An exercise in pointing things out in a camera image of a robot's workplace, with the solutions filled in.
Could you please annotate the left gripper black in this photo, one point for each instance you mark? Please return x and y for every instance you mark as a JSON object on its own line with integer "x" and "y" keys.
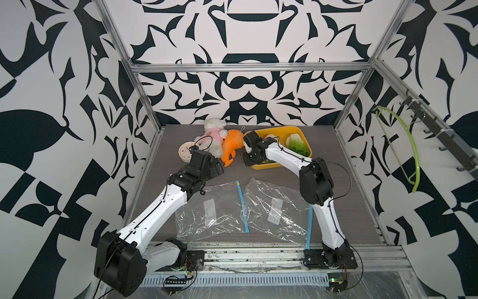
{"x": 213, "y": 172}

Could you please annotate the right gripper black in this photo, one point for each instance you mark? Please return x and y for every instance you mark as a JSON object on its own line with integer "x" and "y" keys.
{"x": 246, "y": 160}

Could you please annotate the clear zipper bag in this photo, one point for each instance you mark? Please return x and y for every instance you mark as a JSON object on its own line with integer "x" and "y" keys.
{"x": 217, "y": 212}
{"x": 277, "y": 211}

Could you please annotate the chinese cabbage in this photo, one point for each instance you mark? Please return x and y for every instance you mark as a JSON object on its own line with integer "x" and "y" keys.
{"x": 295, "y": 143}
{"x": 273, "y": 143}

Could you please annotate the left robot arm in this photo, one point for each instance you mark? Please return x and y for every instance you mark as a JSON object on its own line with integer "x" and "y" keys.
{"x": 123, "y": 258}

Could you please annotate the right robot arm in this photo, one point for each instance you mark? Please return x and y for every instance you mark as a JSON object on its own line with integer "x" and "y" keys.
{"x": 316, "y": 188}

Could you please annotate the small pink alarm clock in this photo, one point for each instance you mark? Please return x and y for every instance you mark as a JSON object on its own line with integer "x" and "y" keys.
{"x": 186, "y": 150}

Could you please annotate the white teddy bear pink shirt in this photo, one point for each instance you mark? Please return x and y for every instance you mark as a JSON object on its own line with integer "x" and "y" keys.
{"x": 213, "y": 137}

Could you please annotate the orange plush toy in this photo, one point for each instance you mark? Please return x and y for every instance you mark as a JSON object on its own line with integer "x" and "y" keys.
{"x": 232, "y": 142}

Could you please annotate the yellow plastic tray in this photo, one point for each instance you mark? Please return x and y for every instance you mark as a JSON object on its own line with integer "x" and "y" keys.
{"x": 283, "y": 133}

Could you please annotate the left small circuit board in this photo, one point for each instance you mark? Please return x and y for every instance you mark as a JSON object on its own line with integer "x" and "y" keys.
{"x": 173, "y": 284}

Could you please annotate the small circuit board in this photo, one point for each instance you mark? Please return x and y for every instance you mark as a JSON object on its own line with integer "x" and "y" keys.
{"x": 173, "y": 284}
{"x": 338, "y": 283}

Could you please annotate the right small circuit board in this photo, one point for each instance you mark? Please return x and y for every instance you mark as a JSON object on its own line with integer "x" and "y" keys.
{"x": 338, "y": 283}

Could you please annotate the black hook rack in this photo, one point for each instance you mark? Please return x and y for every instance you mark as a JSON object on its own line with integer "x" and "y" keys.
{"x": 449, "y": 138}

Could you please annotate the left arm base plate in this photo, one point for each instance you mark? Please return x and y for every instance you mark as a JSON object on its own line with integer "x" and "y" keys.
{"x": 190, "y": 261}

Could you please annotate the green hoop on wall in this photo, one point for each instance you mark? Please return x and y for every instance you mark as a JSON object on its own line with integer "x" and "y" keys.
{"x": 413, "y": 179}

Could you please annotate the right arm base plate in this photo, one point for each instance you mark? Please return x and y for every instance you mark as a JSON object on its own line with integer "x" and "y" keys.
{"x": 329, "y": 259}

